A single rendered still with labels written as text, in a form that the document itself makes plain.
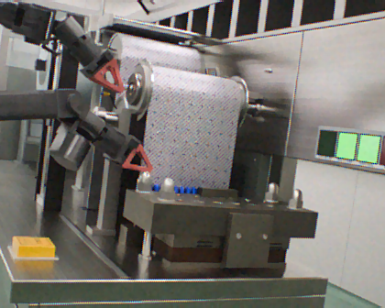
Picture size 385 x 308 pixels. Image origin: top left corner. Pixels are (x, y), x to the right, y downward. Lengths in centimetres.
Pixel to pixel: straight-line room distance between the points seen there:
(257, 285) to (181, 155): 35
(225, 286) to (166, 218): 17
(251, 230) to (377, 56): 42
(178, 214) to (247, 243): 16
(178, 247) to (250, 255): 16
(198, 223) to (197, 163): 24
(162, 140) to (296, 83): 34
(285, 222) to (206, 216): 20
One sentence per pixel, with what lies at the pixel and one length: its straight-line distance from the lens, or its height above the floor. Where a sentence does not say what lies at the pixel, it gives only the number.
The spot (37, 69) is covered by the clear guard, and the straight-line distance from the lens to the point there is 217.
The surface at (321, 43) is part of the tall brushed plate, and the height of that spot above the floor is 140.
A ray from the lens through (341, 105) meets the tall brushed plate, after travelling 114.
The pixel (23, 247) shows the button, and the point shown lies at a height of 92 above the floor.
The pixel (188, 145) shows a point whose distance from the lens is 123.
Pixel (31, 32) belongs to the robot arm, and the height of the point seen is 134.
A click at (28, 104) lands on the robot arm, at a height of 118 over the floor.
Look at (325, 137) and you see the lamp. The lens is 115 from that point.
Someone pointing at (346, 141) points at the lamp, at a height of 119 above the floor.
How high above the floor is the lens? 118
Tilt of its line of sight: 3 degrees down
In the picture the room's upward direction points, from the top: 8 degrees clockwise
